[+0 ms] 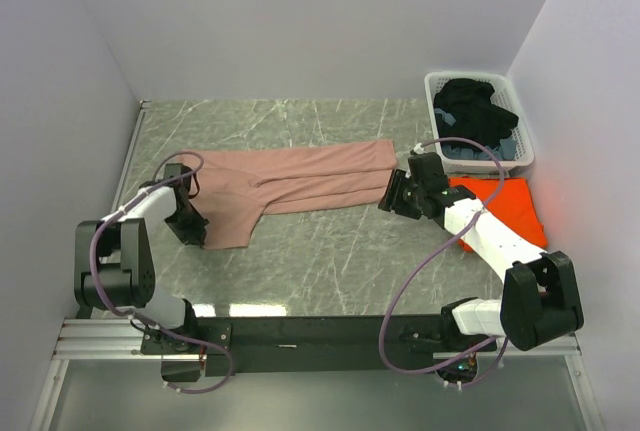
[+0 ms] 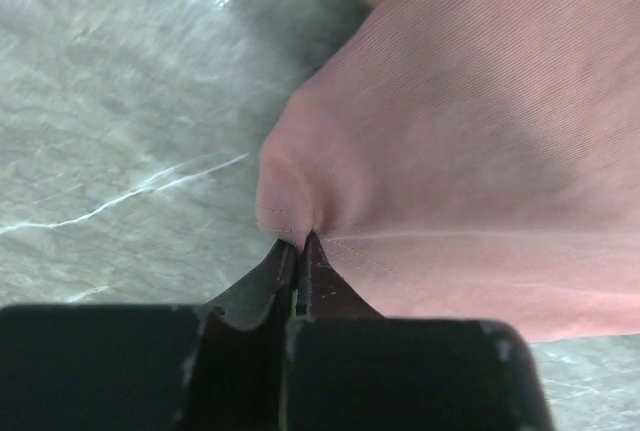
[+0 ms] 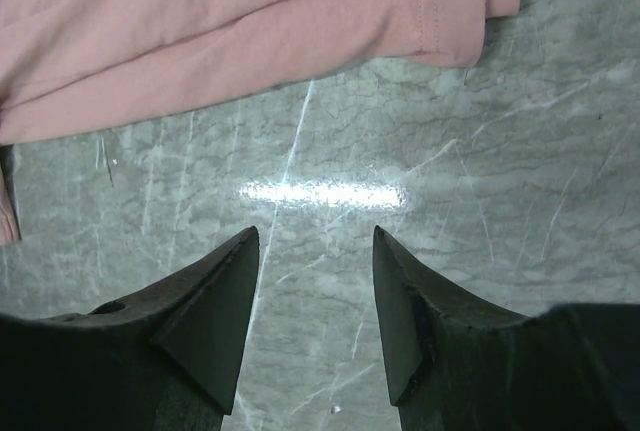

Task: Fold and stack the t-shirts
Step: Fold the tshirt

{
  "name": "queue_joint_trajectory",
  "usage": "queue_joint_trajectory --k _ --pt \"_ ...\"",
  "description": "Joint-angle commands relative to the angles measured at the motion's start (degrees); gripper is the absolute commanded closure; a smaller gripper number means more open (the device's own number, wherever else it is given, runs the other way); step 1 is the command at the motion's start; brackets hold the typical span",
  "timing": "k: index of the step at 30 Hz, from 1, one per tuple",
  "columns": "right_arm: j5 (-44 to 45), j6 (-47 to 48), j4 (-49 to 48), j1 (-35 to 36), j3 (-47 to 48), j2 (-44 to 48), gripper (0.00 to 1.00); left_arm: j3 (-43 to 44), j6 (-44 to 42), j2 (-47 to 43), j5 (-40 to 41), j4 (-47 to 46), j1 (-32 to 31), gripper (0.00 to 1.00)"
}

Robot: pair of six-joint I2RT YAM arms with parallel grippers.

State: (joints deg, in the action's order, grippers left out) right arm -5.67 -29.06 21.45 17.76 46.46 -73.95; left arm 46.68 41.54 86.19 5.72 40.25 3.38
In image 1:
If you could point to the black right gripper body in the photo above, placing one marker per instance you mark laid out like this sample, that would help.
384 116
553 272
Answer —
403 196

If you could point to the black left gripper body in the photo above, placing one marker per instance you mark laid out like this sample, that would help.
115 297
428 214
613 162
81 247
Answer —
188 224

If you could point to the pink printed t-shirt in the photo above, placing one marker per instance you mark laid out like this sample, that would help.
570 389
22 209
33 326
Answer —
237 188

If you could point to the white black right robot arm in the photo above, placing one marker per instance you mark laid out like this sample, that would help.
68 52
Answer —
540 299

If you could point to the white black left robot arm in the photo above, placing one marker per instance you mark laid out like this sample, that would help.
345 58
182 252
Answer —
113 264

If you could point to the folded orange t-shirt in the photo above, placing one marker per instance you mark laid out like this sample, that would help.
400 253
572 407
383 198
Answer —
513 205

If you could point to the blue garment in basket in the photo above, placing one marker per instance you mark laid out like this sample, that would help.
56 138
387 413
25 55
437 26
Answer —
505 151

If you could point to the black t-shirt in basket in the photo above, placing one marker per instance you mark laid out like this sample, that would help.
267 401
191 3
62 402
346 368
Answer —
463 109

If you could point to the white plastic laundry basket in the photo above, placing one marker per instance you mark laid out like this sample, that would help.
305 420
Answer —
504 97

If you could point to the black robot mounting base bar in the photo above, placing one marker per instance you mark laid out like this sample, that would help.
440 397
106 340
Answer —
315 344

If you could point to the aluminium frame rail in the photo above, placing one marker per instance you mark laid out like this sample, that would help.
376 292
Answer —
117 340

